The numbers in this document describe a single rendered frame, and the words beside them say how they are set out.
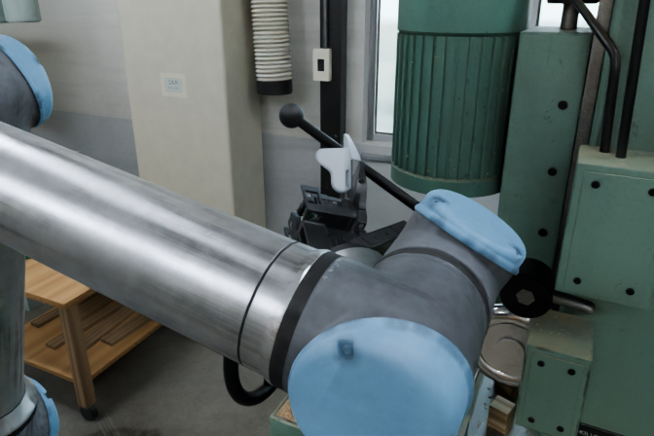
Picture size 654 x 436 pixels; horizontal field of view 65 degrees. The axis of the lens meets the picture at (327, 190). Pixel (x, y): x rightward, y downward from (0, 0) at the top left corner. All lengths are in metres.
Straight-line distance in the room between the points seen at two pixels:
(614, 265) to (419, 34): 0.36
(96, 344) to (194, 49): 1.24
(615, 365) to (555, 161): 0.27
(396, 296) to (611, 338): 0.49
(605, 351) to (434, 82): 0.40
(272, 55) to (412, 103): 1.51
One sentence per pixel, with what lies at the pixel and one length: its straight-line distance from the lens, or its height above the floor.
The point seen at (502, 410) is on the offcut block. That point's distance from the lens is 0.94.
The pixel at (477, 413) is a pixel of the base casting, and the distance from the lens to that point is 0.98.
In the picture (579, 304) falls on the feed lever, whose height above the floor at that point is 1.12.
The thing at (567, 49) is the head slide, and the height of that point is 1.40.
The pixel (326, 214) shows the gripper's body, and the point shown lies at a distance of 0.60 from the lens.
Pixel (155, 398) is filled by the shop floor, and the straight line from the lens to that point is 2.27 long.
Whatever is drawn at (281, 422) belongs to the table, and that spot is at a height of 0.90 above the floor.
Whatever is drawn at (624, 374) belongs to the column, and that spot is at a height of 1.01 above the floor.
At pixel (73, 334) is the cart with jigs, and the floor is 0.39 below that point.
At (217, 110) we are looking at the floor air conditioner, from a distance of 2.23.
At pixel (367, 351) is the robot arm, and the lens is 0.26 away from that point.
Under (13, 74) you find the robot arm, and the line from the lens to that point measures 0.70.
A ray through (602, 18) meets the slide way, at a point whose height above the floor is 1.44.
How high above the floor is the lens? 1.45
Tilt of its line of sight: 20 degrees down
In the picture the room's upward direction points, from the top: straight up
